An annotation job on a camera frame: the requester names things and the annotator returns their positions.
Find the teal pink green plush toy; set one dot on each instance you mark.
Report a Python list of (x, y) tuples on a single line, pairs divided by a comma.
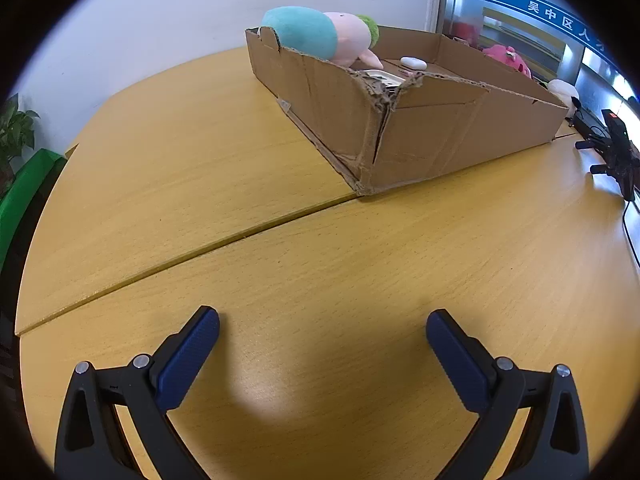
[(305, 30)]

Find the blue window banner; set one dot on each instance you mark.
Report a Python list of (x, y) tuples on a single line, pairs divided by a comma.
[(545, 15)]

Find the green potted plant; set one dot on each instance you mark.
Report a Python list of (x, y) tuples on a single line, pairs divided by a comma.
[(15, 130)]

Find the white plush toy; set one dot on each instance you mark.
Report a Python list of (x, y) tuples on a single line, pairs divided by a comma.
[(562, 89)]

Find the brown cardboard box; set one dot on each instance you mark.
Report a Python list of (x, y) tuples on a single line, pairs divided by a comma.
[(425, 130)]

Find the white earbuds case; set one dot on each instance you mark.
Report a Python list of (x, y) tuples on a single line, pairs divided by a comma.
[(413, 63)]

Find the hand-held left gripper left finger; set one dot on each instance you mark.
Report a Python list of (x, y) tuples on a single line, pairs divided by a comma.
[(187, 360)]

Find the black object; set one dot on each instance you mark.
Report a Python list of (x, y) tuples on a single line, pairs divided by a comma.
[(587, 120)]

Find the clear phone case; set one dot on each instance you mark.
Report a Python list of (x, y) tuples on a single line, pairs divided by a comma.
[(385, 77)]

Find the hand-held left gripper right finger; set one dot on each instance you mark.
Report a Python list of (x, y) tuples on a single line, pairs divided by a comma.
[(457, 360)]

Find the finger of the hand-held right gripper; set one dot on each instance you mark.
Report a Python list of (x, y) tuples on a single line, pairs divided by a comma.
[(590, 144), (602, 169)]

